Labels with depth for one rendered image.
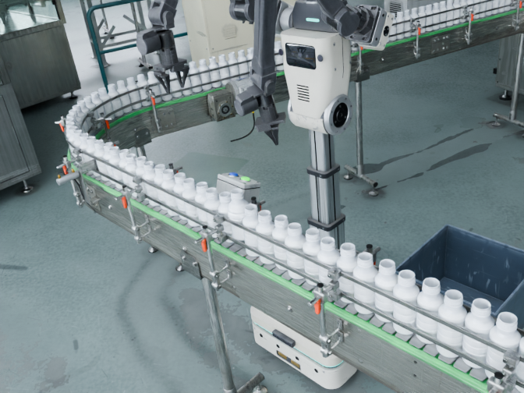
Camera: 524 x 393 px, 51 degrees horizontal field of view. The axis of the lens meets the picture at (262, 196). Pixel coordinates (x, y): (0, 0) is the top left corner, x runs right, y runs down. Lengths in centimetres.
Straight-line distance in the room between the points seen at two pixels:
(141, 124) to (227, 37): 272
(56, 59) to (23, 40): 41
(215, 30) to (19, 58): 225
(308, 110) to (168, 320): 149
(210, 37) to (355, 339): 443
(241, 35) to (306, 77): 368
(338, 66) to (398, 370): 109
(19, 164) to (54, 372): 214
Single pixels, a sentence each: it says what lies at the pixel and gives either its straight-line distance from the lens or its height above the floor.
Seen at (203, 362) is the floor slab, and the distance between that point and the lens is 281.
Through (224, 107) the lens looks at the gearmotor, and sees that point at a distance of 310.
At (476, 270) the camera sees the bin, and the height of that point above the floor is 81.
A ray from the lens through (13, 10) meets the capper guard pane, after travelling 662.
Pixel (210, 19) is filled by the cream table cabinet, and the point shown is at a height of 91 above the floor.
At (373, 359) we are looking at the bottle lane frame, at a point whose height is 89.
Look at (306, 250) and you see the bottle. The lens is 149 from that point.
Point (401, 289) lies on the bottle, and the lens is 134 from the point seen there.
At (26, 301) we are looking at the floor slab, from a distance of 359.
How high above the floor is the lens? 198
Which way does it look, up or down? 30 degrees down
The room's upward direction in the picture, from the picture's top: 7 degrees counter-clockwise
